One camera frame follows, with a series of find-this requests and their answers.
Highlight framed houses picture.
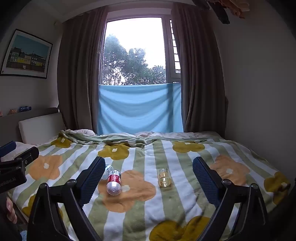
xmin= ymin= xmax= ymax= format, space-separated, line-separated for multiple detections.
xmin=0 ymin=29 xmax=53 ymax=79

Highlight white window frame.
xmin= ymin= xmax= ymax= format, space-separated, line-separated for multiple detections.
xmin=101 ymin=10 xmax=182 ymax=85

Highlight peach artificial flower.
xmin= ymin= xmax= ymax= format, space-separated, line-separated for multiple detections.
xmin=208 ymin=0 xmax=251 ymax=19

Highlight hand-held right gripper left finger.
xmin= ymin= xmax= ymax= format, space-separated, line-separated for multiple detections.
xmin=27 ymin=157 xmax=106 ymax=241

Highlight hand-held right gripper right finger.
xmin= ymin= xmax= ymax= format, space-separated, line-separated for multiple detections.
xmin=192 ymin=156 xmax=270 ymax=241

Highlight person's left hand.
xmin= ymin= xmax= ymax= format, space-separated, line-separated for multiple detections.
xmin=6 ymin=197 xmax=18 ymax=224

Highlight brown curtain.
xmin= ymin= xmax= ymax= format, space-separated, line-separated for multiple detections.
xmin=57 ymin=6 xmax=108 ymax=133
xmin=171 ymin=2 xmax=228 ymax=138

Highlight flower striped blanket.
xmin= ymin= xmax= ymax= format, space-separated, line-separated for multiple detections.
xmin=9 ymin=130 xmax=291 ymax=241

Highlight small clear bottle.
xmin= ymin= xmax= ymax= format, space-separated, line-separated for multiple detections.
xmin=102 ymin=164 xmax=114 ymax=180

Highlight crumpled white bed sheet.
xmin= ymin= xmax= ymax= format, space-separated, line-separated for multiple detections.
xmin=67 ymin=129 xmax=221 ymax=139

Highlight light blue cloth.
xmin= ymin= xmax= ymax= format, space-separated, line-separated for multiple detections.
xmin=97 ymin=82 xmax=184 ymax=135

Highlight dark hanging object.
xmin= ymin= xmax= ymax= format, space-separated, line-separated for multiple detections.
xmin=193 ymin=0 xmax=231 ymax=25

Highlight clear bottle with red label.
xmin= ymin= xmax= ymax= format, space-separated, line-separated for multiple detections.
xmin=106 ymin=169 xmax=122 ymax=195

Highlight clear yellowish cup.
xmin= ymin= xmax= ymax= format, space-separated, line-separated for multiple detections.
xmin=158 ymin=168 xmax=172 ymax=188

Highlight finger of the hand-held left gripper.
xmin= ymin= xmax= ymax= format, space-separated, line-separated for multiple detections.
xmin=0 ymin=146 xmax=40 ymax=172
xmin=0 ymin=141 xmax=17 ymax=158

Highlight white pillow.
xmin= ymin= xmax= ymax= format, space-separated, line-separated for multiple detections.
xmin=18 ymin=112 xmax=65 ymax=143

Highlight brown bed headboard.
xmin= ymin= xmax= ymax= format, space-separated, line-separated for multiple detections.
xmin=0 ymin=107 xmax=67 ymax=144

